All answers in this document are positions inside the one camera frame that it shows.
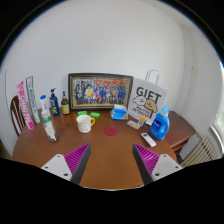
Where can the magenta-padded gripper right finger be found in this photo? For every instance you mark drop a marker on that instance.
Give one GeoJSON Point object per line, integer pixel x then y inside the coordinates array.
{"type": "Point", "coordinates": [146, 159]}

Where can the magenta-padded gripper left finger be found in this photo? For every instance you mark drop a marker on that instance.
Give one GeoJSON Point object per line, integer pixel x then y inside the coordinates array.
{"type": "Point", "coordinates": [77, 159]}

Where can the clear green-labelled drink bottle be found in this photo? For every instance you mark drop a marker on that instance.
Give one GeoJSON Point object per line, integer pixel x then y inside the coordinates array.
{"type": "Point", "coordinates": [49, 128]}

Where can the white remote control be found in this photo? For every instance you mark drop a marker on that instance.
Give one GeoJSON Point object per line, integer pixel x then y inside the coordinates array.
{"type": "Point", "coordinates": [148, 139]}

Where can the white mug with yellow rim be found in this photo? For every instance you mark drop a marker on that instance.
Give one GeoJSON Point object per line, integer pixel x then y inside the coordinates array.
{"type": "Point", "coordinates": [84, 124]}

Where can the blue detergent bottle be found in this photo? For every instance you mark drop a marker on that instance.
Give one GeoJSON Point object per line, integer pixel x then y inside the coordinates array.
{"type": "Point", "coordinates": [160, 125]}

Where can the small patterned packet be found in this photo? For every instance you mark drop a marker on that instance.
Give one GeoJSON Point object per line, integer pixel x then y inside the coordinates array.
{"type": "Point", "coordinates": [134, 124]}

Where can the small orange white cube pack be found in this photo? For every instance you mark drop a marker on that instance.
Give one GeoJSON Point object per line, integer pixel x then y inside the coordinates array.
{"type": "Point", "coordinates": [142, 120]}

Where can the flat round red coaster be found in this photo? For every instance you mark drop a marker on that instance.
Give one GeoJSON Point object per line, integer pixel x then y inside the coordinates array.
{"type": "Point", "coordinates": [110, 131]}

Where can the low wooden side table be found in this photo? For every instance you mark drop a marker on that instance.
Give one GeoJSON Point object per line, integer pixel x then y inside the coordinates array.
{"type": "Point", "coordinates": [180, 128]}

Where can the green soap bar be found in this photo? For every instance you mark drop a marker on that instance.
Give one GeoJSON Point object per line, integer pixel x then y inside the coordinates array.
{"type": "Point", "coordinates": [82, 113]}
{"type": "Point", "coordinates": [95, 115]}

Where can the blue tissue pack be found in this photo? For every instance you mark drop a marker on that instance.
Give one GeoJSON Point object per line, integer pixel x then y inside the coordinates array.
{"type": "Point", "coordinates": [119, 113]}

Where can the white radiator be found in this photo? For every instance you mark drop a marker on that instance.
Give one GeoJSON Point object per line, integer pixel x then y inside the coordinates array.
{"type": "Point", "coordinates": [200, 151]}

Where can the brown bottle with yellow label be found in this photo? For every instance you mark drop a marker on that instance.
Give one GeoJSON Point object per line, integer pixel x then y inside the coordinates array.
{"type": "Point", "coordinates": [65, 106]}

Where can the white paper gift bag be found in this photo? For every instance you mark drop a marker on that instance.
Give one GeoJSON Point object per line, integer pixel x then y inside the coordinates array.
{"type": "Point", "coordinates": [148, 100]}

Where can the white bottle with blue cap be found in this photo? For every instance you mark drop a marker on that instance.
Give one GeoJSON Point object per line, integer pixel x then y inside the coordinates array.
{"type": "Point", "coordinates": [45, 106]}

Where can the framed group photo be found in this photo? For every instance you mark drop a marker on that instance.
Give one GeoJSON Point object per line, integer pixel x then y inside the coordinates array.
{"type": "Point", "coordinates": [100, 90]}

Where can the pink shuttlecock tube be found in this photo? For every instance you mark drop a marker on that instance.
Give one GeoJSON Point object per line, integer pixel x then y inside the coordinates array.
{"type": "Point", "coordinates": [26, 106]}

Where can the white green shuttlecock tube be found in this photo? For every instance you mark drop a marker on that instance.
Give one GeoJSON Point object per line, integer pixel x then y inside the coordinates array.
{"type": "Point", "coordinates": [32, 100]}

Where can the brown wooden chair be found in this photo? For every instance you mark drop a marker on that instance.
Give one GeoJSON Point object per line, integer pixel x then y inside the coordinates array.
{"type": "Point", "coordinates": [16, 113]}

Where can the white leaning board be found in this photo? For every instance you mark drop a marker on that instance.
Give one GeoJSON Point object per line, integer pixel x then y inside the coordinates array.
{"type": "Point", "coordinates": [3, 110]}

